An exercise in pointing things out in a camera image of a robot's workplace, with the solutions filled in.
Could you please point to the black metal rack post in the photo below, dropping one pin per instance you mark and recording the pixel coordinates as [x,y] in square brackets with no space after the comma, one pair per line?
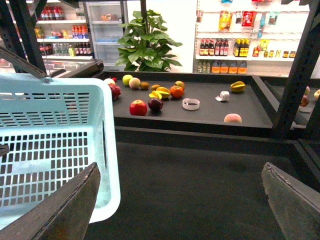
[17,29]
[301,71]

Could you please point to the green red mango fruit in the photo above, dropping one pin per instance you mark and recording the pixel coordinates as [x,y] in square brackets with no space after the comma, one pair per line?
[180,84]

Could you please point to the dark purple plum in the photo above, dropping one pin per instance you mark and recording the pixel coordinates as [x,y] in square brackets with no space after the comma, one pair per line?
[155,104]

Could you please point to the fruits on neighbouring tray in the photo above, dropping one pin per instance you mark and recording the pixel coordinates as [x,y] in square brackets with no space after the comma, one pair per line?
[306,98]

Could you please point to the brown kiwi left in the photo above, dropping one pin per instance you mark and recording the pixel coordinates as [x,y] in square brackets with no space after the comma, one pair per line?
[144,85]

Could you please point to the brown kiwi right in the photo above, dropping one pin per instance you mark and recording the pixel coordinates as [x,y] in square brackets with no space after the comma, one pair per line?
[155,86]

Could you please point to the pink dragon fruit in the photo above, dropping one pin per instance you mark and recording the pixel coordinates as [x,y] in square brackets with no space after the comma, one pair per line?
[115,91]

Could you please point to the left drinks shelf unit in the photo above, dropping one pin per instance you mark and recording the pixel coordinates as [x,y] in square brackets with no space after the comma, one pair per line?
[62,30]

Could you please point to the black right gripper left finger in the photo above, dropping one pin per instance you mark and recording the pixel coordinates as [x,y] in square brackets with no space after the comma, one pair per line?
[64,215]

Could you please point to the black fruit display tray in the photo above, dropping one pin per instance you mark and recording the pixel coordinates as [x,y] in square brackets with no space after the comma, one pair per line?
[252,105]

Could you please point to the chest freezer glass lid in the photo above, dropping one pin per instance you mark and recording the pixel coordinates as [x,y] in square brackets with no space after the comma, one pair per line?
[61,68]

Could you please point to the pale peach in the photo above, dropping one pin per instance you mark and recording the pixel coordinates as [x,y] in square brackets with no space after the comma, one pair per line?
[233,118]

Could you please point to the black metal rack post left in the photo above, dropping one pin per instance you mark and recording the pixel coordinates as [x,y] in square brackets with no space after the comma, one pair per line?
[17,29]

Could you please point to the glass door fridge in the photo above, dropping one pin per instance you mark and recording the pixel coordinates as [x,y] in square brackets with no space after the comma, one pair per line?
[105,18]

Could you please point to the brown kiwi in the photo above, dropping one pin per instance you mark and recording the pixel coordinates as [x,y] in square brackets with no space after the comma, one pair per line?
[144,85]
[155,86]

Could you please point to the orange persimmon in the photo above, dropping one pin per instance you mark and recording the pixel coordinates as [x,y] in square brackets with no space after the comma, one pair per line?
[176,91]

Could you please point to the yellow starfruit far right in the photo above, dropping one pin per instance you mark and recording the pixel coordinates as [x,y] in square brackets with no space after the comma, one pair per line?
[238,87]

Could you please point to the red apple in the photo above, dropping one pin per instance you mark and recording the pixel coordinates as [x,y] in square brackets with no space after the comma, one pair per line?
[138,108]

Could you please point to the white pink round fruit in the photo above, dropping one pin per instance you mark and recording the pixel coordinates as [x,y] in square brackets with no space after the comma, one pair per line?
[109,81]

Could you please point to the green apple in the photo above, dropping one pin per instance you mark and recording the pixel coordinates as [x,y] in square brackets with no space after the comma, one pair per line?
[126,79]

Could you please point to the black metal rack post right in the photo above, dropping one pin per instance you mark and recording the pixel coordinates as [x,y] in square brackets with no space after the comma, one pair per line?
[301,71]

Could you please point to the green potted plant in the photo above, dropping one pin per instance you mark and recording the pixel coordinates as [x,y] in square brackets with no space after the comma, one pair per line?
[145,45]

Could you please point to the light blue plastic basket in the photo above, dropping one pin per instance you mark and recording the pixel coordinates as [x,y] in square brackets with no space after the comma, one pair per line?
[54,128]

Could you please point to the tan round melon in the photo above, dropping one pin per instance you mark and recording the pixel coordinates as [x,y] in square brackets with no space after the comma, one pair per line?
[134,83]

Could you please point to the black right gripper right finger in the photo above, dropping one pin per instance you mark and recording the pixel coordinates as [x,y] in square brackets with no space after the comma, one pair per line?
[295,205]

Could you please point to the grey basket handle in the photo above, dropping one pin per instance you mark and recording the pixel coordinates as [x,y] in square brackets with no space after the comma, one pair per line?
[24,65]

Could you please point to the right sauce shelf unit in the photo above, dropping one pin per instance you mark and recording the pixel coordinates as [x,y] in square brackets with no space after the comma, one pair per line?
[255,37]

